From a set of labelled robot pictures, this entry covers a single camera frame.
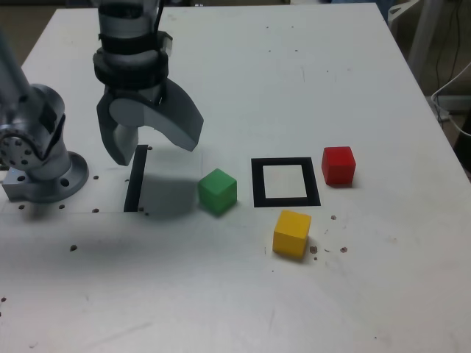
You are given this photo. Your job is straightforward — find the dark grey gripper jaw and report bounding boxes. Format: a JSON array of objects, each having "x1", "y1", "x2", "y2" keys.
[{"x1": 96, "y1": 94, "x2": 141, "y2": 165}]

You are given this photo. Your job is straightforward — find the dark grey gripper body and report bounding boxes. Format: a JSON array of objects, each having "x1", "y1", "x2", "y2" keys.
[{"x1": 103, "y1": 80, "x2": 167, "y2": 107}]

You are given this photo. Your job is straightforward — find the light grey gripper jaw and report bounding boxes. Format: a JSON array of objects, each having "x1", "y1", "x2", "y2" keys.
[{"x1": 109, "y1": 79, "x2": 205, "y2": 153}]

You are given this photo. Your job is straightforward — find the green cube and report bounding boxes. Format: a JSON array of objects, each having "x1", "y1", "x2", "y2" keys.
[{"x1": 197, "y1": 168, "x2": 238, "y2": 217}]

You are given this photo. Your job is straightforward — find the yellow cube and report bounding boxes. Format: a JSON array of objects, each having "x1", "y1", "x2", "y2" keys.
[{"x1": 272, "y1": 209, "x2": 313, "y2": 260}]

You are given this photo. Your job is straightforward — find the red cube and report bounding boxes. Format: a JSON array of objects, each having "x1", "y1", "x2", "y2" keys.
[{"x1": 321, "y1": 146, "x2": 357, "y2": 186}]

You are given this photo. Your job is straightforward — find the black tape square outline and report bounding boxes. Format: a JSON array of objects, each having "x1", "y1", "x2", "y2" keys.
[{"x1": 250, "y1": 157, "x2": 322, "y2": 209}]

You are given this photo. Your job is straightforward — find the black tape strip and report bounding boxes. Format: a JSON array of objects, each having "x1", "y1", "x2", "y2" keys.
[{"x1": 123, "y1": 144, "x2": 149, "y2": 213}]

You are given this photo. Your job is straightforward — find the white metal stand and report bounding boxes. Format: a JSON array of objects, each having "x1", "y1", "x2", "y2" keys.
[{"x1": 388, "y1": 0, "x2": 442, "y2": 80}]

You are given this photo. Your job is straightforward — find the small wrist camera box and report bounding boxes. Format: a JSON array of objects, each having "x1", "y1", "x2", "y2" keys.
[{"x1": 160, "y1": 31, "x2": 174, "y2": 57}]

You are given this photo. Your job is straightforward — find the white background cable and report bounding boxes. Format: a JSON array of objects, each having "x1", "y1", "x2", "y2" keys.
[{"x1": 430, "y1": 60, "x2": 471, "y2": 138}]

